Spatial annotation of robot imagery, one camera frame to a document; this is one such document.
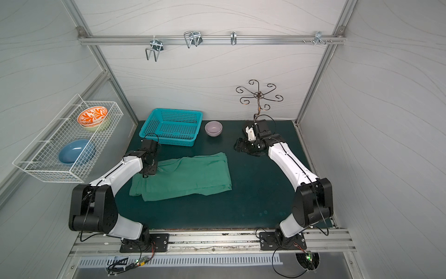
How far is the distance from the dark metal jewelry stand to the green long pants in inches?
13.9

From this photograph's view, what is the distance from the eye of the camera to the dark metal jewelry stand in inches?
34.2

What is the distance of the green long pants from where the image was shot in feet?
2.85
